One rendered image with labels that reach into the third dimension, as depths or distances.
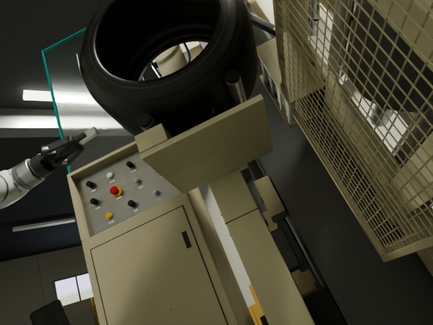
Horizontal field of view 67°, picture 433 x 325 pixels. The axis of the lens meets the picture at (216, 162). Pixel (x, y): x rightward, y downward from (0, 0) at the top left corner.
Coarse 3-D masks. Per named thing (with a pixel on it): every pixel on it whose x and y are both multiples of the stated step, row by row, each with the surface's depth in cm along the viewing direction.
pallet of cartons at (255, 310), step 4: (252, 288) 489; (252, 292) 490; (256, 300) 483; (256, 304) 414; (248, 308) 436; (252, 308) 430; (256, 308) 417; (260, 308) 407; (252, 312) 429; (256, 312) 419; (260, 312) 409; (252, 316) 431; (256, 316) 421; (260, 316) 411; (256, 320) 424; (260, 320) 414; (256, 324) 424; (260, 324) 416
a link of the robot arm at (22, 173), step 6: (24, 162) 107; (12, 168) 108; (18, 168) 106; (24, 168) 106; (30, 168) 107; (18, 174) 106; (24, 174) 106; (30, 174) 106; (36, 174) 108; (18, 180) 106; (24, 180) 106; (30, 180) 107; (36, 180) 108; (42, 180) 110; (24, 186) 107; (30, 186) 109
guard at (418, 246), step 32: (288, 32) 90; (352, 32) 57; (384, 32) 49; (288, 64) 104; (320, 128) 103; (320, 160) 118; (352, 160) 88; (384, 192) 78; (416, 192) 62; (384, 256) 98
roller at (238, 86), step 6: (228, 72) 93; (234, 72) 92; (228, 78) 92; (234, 78) 92; (240, 78) 93; (228, 84) 93; (234, 84) 93; (240, 84) 94; (234, 90) 95; (240, 90) 96; (234, 96) 98; (240, 96) 99; (234, 102) 102; (240, 102) 101
